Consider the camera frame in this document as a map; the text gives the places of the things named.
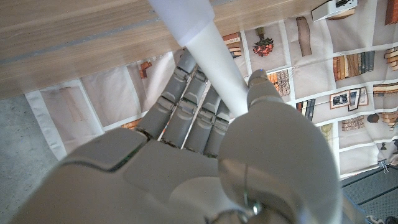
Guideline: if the printed bookshelf backdrop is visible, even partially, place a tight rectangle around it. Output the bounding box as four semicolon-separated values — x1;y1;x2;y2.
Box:
24;0;398;180

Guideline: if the dark grey partition panel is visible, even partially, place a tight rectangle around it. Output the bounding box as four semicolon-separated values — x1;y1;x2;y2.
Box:
340;166;398;224

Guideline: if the white PVC pipe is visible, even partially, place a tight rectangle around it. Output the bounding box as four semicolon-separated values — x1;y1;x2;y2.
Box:
185;21;250;118

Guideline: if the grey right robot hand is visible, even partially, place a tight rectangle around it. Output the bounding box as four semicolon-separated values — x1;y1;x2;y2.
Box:
9;49;346;224

